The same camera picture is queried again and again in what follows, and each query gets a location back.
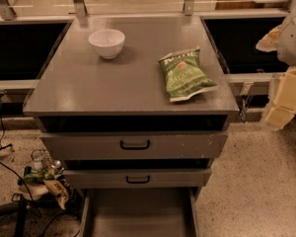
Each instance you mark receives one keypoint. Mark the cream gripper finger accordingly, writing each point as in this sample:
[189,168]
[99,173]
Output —
[283,108]
[270,41]

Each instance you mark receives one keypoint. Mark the green jalapeno chip bag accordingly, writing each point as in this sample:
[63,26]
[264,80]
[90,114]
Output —
[183,75]

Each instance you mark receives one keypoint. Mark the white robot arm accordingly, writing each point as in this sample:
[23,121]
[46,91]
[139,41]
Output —
[282,39]

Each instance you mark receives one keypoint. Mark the grey top drawer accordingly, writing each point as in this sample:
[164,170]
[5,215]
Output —
[92,146]

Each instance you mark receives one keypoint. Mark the grey middle drawer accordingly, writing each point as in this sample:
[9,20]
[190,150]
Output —
[137,178]

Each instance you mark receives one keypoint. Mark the grey drawer cabinet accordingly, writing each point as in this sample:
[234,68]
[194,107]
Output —
[81,92]

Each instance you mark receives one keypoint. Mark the grey open bottom drawer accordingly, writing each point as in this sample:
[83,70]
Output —
[139,213]

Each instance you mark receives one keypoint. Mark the white ceramic bowl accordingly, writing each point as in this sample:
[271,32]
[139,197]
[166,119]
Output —
[107,43]

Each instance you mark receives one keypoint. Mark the clear plastic bottle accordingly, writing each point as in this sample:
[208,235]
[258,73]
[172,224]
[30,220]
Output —
[38,159]

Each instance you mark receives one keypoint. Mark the pile of snack bags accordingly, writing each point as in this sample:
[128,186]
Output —
[50,180]

